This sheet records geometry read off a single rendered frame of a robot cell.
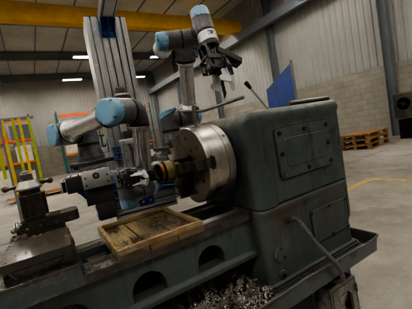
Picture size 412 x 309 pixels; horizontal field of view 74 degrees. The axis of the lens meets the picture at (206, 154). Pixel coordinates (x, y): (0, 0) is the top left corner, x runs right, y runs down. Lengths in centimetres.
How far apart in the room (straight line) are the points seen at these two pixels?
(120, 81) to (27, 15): 1012
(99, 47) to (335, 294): 183
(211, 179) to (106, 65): 117
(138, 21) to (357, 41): 845
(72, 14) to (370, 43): 1068
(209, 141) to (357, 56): 1123
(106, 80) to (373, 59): 1071
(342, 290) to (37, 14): 1163
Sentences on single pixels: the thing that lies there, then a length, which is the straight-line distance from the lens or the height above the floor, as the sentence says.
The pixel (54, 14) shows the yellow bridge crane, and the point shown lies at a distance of 1204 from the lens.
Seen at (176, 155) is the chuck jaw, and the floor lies 113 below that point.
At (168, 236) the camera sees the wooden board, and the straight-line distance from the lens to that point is 95.
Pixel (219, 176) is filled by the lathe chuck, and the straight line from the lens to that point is 105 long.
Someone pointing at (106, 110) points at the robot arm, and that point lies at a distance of 125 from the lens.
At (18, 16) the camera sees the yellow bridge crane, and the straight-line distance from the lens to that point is 1188.
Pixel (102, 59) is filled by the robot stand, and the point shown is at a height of 176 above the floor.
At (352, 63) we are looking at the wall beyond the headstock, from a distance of 1219.
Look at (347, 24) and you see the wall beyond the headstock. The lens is 1240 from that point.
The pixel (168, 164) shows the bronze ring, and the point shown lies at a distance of 108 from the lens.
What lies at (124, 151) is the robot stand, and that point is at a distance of 175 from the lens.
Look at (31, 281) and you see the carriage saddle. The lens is 85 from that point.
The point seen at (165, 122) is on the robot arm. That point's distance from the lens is 173.
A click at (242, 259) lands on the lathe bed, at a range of 115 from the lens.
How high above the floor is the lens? 120
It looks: 4 degrees down
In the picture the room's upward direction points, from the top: 10 degrees counter-clockwise
